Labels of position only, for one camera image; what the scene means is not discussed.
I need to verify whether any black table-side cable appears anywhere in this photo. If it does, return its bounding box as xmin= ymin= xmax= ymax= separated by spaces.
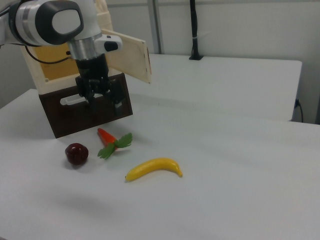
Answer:
xmin=294 ymin=98 xmax=305 ymax=123

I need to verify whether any dark red toy apple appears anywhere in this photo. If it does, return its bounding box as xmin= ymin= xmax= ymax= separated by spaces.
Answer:
xmin=64 ymin=142 xmax=90 ymax=166

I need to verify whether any cream plastic cabinet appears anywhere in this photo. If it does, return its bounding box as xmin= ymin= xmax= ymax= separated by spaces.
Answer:
xmin=19 ymin=0 xmax=118 ymax=97

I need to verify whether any cream cabinet door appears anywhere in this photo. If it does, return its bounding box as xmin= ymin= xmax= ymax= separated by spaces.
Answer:
xmin=100 ymin=28 xmax=153 ymax=85

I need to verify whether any dark brown wooden box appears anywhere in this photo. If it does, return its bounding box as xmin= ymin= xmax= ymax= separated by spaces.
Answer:
xmin=39 ymin=73 xmax=134 ymax=139

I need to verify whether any black camera pole with base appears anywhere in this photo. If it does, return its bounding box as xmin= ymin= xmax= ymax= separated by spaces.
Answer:
xmin=188 ymin=0 xmax=205 ymax=61

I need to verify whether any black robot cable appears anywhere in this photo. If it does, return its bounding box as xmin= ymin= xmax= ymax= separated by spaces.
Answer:
xmin=23 ymin=45 xmax=74 ymax=65

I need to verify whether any orange toy carrot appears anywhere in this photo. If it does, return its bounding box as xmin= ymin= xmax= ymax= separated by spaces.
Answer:
xmin=96 ymin=127 xmax=134 ymax=161

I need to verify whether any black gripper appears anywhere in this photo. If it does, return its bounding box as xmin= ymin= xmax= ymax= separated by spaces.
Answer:
xmin=74 ymin=53 xmax=125 ymax=117

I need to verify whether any white drawer handle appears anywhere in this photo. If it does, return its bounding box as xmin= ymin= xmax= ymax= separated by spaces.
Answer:
xmin=60 ymin=93 xmax=104 ymax=106

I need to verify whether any yellow toy banana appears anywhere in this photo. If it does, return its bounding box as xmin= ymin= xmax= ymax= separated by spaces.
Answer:
xmin=124 ymin=157 xmax=184 ymax=183

